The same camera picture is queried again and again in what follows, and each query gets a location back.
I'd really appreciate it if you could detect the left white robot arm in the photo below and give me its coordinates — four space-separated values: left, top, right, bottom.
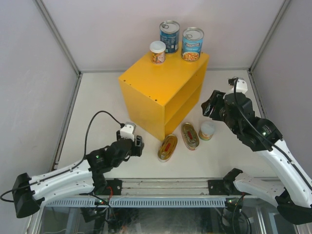
12 136 144 218

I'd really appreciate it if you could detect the grey slotted cable duct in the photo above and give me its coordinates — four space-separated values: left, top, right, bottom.
45 197 226 208

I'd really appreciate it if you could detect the left black camera cable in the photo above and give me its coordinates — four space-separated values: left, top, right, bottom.
0 111 125 203

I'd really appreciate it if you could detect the gold oval fish tin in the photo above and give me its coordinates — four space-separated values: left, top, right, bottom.
157 134 177 162
181 122 199 151

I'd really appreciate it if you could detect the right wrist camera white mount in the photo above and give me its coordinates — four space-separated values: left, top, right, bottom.
226 77 248 95

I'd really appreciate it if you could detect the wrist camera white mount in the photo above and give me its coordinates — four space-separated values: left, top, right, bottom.
117 122 136 141
226 77 248 95

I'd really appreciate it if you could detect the small can white lid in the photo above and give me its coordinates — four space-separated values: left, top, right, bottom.
150 40 166 64
198 121 215 141

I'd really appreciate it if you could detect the light blue Progresso soup can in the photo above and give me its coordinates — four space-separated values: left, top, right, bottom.
181 27 204 62

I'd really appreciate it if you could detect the aluminium front rail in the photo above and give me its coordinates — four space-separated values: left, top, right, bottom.
96 178 241 197

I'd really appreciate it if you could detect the right aluminium corner post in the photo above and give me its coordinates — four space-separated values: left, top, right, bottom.
248 0 293 74

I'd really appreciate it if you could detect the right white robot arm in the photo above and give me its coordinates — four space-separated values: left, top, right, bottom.
201 90 312 225

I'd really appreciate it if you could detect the right black camera cable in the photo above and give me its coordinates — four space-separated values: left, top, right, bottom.
229 77 312 186

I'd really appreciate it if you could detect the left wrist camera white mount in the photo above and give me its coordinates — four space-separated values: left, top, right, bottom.
117 122 136 141

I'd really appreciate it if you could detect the yellow two-shelf cabinet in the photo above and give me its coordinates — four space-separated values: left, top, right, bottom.
119 51 210 140

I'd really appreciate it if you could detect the aluminium corner post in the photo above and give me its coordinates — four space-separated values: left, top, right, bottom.
33 0 82 76
248 0 293 74

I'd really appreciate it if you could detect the black camera cable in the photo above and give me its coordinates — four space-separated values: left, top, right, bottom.
229 77 312 186
0 111 125 203

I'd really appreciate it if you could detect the left aluminium corner post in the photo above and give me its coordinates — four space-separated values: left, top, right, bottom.
33 0 82 76

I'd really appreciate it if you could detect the dark blue soup can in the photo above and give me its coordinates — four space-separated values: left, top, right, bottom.
159 20 180 54

